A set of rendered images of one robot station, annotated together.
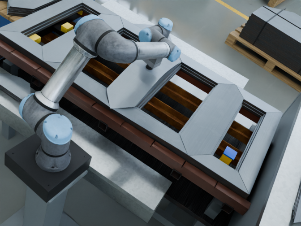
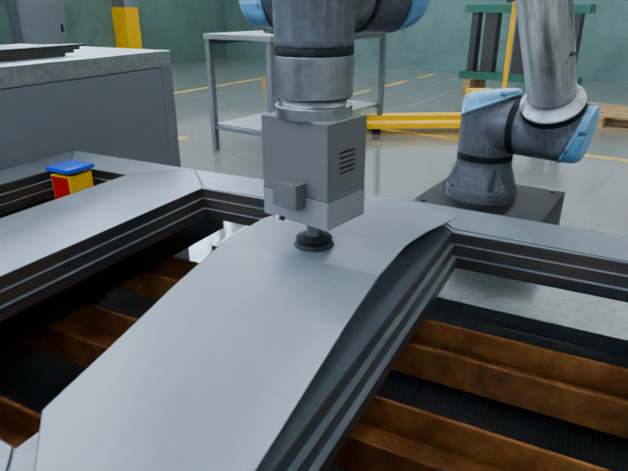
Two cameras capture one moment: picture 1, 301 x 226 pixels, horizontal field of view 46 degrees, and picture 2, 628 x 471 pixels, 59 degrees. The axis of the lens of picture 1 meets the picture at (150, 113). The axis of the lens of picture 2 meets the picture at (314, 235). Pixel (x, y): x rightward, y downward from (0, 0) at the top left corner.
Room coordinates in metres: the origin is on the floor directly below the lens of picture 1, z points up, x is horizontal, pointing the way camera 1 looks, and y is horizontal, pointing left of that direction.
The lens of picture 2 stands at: (2.15, 0.23, 1.16)
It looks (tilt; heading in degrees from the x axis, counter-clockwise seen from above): 23 degrees down; 194
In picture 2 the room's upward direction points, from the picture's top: straight up
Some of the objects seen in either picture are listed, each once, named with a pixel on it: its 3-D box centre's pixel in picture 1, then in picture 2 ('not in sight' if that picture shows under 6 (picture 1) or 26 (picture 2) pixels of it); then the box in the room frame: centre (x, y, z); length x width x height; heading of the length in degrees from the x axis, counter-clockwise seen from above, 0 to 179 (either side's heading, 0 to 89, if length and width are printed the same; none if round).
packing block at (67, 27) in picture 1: (66, 28); not in sight; (1.84, 0.69, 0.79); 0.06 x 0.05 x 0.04; 166
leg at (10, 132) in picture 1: (9, 102); not in sight; (1.49, 0.86, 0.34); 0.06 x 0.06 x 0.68; 76
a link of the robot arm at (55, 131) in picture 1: (56, 133); (492, 120); (0.93, 0.33, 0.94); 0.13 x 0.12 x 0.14; 62
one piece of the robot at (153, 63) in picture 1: (156, 54); (305, 161); (1.63, 0.10, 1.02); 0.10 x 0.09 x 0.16; 154
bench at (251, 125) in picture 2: not in sight; (305, 83); (-2.90, -1.07, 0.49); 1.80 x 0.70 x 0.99; 158
